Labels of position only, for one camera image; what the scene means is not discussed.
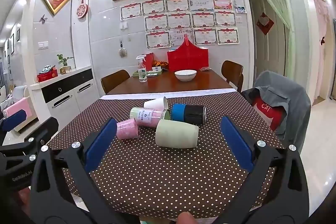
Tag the light green cup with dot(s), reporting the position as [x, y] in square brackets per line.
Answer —
[176, 134]

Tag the blue and black cup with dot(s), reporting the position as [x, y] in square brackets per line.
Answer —
[189, 113]

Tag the green and pink tumbler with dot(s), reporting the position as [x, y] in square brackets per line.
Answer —
[147, 116]

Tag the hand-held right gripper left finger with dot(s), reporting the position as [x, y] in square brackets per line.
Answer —
[101, 144]

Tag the white table cloth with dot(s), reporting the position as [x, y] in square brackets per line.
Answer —
[183, 94]

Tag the orange snack packets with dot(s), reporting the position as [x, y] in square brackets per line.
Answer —
[160, 64]

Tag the large red gift basket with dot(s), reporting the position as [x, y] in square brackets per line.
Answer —
[187, 58]

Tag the white bowl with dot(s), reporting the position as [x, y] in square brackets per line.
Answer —
[185, 75]

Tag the white door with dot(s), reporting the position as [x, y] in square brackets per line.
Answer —
[270, 56]

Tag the clear spray bottle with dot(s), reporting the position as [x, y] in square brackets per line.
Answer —
[142, 73]

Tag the grey jacket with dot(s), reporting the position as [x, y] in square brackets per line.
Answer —
[291, 98]

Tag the brown polka dot tablecloth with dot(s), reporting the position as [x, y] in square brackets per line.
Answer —
[157, 174]

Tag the pink curtain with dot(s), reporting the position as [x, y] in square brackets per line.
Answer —
[321, 29]

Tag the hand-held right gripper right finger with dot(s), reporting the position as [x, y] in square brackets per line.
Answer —
[237, 146]

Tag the butterfly wall decal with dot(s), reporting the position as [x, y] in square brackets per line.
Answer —
[43, 18]

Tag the person's right hand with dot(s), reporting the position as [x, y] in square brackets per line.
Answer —
[185, 218]

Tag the light sofa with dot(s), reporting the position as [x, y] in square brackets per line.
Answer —
[19, 91]

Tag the pink patterned cup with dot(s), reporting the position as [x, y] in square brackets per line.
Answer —
[127, 129]

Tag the red printed shirt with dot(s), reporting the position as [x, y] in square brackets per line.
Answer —
[267, 113]

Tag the white and black sideboard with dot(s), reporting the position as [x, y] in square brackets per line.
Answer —
[65, 92]

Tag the hanging key pouch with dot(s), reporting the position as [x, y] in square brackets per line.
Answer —
[122, 52]

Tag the white double wall switch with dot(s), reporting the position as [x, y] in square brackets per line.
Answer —
[42, 44]

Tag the black wall picture frame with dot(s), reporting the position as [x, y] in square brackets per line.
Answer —
[12, 44]
[18, 35]

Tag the small potted plant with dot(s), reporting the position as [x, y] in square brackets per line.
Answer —
[64, 64]

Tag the red diamond door ornament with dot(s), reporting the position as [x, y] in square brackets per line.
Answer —
[265, 23]

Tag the group of wall certificates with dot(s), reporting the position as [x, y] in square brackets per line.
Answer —
[181, 19]

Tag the green and white box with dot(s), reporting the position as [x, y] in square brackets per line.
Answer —
[154, 73]

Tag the brown wooden chair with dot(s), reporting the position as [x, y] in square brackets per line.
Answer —
[232, 70]
[114, 79]

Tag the small wall photo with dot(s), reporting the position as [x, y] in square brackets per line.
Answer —
[240, 9]

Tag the white paper cup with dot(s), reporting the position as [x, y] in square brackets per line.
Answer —
[155, 103]

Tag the small red gift bag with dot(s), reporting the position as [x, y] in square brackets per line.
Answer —
[149, 61]

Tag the red gift box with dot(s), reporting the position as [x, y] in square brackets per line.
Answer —
[47, 76]

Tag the round pink wall ornament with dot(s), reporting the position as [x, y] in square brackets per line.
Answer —
[82, 10]

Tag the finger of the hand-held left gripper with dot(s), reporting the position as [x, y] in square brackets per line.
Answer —
[15, 119]
[48, 125]

